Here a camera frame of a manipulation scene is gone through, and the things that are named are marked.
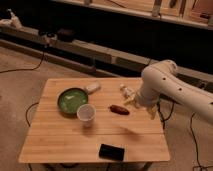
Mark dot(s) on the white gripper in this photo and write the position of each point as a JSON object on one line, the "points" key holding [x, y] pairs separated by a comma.
{"points": [[129, 95]]}

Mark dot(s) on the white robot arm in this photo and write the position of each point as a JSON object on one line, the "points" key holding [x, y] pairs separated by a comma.
{"points": [[161, 78]]}

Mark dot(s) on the green ceramic bowl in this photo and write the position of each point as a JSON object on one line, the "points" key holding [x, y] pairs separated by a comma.
{"points": [[71, 99]]}

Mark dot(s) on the red brown oblong object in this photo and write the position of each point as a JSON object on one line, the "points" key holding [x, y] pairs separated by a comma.
{"points": [[119, 110]]}

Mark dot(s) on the wooden table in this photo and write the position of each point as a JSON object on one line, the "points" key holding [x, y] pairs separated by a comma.
{"points": [[56, 138]]}

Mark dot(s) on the black rectangular box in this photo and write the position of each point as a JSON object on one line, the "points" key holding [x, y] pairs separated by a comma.
{"points": [[111, 152]]}

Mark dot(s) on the dark device on shelf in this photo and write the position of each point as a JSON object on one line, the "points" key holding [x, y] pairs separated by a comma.
{"points": [[65, 35]]}

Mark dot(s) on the white figure on shelf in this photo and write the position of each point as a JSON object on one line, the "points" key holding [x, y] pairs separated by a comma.
{"points": [[13, 21]]}

